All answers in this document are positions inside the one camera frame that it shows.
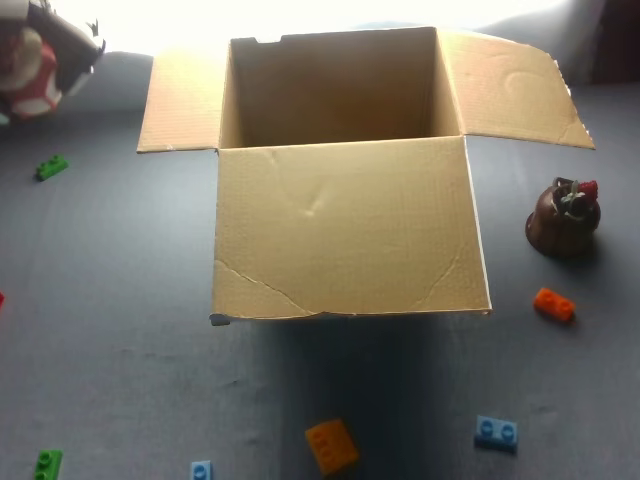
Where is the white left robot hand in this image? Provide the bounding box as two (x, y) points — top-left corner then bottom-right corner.
(0, 0), (107, 99)

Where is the toy cupcake with cherry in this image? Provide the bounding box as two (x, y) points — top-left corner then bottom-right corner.
(0, 25), (64, 122)
(524, 175), (602, 259)

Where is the brown cardboard box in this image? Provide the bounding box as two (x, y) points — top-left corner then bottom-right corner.
(136, 25), (597, 327)

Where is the green toy brick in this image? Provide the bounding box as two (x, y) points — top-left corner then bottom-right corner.
(33, 448), (65, 480)
(34, 154), (70, 182)

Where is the grey table cloth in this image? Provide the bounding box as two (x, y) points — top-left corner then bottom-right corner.
(0, 49), (640, 480)

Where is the yellow-orange sloped toy brick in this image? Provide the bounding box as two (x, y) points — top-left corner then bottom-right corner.
(304, 417), (361, 476)

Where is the orange two-stud toy brick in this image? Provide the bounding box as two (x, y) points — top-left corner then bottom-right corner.
(532, 287), (577, 324)

